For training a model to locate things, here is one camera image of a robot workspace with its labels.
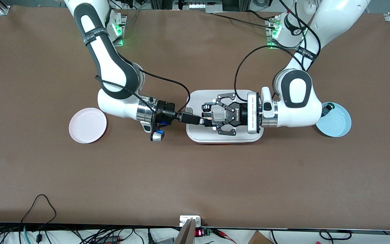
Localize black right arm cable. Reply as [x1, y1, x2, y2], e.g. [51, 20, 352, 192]
[95, 69, 191, 117]

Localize white lidded lunch box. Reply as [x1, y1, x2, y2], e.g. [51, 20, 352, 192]
[186, 89, 264, 144]

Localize pink round plate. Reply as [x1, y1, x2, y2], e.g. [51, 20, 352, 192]
[69, 107, 107, 144]

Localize brown cardboard piece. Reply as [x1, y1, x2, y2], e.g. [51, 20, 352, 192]
[247, 230, 273, 244]

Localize black coiled thin cable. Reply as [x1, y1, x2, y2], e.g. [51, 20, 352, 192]
[319, 229, 353, 242]

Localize light blue round plate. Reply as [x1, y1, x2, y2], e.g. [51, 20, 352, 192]
[315, 102, 352, 138]

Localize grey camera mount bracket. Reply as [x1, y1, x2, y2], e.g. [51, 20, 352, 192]
[174, 215, 202, 244]

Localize red clip test leads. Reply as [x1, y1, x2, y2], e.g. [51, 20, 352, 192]
[214, 228, 237, 243]

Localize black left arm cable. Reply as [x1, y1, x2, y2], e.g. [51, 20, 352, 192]
[234, 0, 321, 102]

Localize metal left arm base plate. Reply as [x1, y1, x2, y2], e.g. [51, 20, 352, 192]
[265, 19, 303, 50]

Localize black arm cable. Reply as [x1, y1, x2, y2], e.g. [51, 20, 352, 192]
[234, 0, 321, 102]
[95, 69, 191, 117]

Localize black looped cable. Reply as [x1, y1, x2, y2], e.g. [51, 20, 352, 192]
[21, 194, 57, 234]

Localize black blue small part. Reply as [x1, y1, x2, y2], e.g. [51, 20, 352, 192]
[321, 103, 336, 117]

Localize black cable across table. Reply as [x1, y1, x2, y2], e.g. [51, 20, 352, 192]
[212, 10, 278, 30]

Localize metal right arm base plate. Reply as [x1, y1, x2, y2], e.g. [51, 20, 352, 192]
[105, 10, 127, 47]

